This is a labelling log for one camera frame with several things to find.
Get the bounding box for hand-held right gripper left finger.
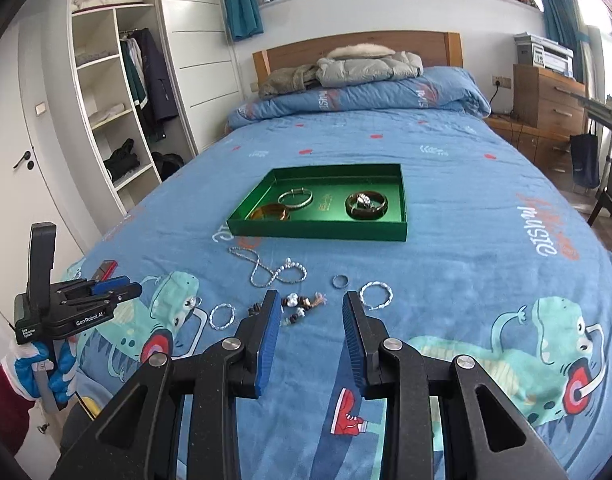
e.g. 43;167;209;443
50;289;283;480

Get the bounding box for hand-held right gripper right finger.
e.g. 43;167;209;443
341;290;570;480

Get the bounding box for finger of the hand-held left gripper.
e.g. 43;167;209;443
89;275;131;296
93;282;143;308

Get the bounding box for beaded bracelet with tassel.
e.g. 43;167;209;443
248;292;329;329

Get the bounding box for green tray box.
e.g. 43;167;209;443
226;163;409;243

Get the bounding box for person's left forearm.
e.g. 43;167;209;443
0;361;37;457

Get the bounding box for person's left hand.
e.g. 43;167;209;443
2;339;79;411

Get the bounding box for small dark red box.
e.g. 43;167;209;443
92;259;118;282

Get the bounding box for amber bangle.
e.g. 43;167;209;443
249;203;291;222

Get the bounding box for black backpack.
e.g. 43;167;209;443
150;151;185;181

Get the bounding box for dark brown bangle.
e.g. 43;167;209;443
344;190;389;221

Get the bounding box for blue dinosaur print bedsheet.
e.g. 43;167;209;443
58;107;612;480

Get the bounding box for silver bangle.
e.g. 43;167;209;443
277;188;315;210

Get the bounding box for folded white clothes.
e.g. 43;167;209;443
88;103;127;126

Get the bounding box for white open wardrobe shelves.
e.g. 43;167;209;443
70;0;197;213

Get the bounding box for hanging dark clothes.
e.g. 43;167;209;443
119;27;177;142

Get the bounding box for white sliding wardrobe door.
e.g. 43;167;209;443
155;0;243;157

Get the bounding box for folded blue duvet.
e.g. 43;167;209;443
228;65;492;134

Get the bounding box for olive jacket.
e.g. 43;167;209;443
258;65;321;100

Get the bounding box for low wooden cabinet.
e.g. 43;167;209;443
485;114;578;182

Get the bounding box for grey down jacket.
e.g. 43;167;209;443
315;44;425;87

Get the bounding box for wooden headboard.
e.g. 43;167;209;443
252;32;463;89

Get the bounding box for dark chair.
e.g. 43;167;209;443
587;187;612;257

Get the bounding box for dark tote bag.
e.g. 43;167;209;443
569;119;601;190

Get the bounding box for wooden dresser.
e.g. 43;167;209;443
513;63;587;134

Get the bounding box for white printer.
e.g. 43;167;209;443
514;32;576;79

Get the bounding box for twisted silver bracelet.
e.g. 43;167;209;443
359;281;394;310
209;303;236;331

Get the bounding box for silver chain necklace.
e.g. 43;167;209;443
229;245;308;290

